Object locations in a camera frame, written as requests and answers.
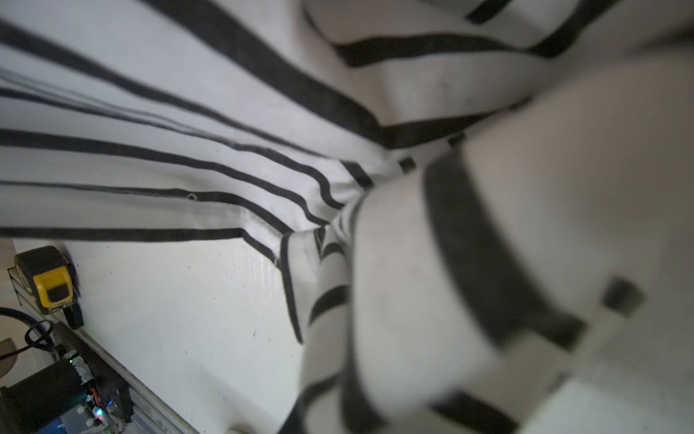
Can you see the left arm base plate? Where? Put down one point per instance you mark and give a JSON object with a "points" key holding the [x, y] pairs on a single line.
{"points": [[75, 380]]}

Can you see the yellow black tape measure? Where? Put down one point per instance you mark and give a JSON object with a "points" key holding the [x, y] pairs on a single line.
{"points": [[49, 280]]}

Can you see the black white striped tank top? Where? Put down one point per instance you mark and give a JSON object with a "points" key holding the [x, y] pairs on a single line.
{"points": [[468, 201]]}

